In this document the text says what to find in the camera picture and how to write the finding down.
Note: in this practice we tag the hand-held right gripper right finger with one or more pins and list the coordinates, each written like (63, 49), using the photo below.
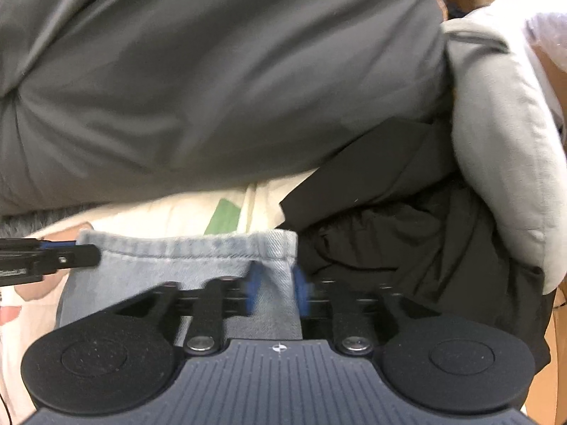
(301, 294)

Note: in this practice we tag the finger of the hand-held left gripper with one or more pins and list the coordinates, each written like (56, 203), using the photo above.
(26, 245)
(75, 256)

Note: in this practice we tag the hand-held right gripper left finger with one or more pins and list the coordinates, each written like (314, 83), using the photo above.
(253, 292)

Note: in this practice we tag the blue denim jeans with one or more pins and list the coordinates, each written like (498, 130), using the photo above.
(177, 252)

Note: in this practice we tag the fluffy white patterned blanket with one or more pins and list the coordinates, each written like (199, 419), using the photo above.
(26, 225)

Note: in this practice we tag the cream bear print bed sheet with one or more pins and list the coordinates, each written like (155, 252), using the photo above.
(155, 212)

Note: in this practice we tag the black garment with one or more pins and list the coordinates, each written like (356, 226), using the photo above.
(398, 230)

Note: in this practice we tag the dark grey pillow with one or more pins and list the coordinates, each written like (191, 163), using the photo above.
(199, 75)

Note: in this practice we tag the grey neck pillow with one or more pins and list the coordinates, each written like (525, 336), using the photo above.
(500, 119)

